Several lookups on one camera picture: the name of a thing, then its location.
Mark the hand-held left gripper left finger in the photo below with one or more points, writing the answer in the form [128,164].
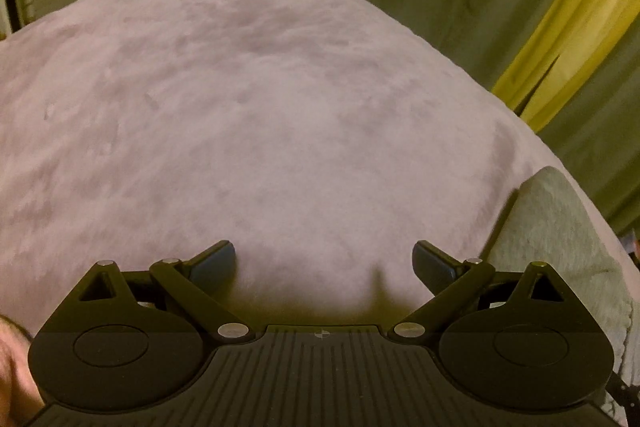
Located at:
[215,264]

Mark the person's bare limb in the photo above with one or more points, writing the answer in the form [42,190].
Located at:
[15,367]

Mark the yellow curtain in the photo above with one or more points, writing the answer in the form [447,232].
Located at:
[590,7]

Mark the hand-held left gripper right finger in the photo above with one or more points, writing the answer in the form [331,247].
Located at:
[432,264]

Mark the pink fleece blanket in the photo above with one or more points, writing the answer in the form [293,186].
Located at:
[250,107]

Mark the grey towel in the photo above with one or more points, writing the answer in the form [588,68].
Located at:
[550,232]

